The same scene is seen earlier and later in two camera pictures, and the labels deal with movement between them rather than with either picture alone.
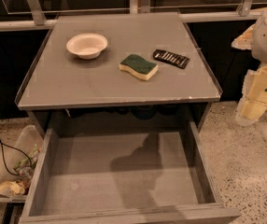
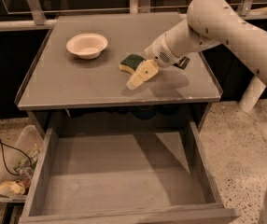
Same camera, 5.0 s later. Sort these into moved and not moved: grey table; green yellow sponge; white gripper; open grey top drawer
Moved: white gripper
Not moved: green yellow sponge; grey table; open grey top drawer
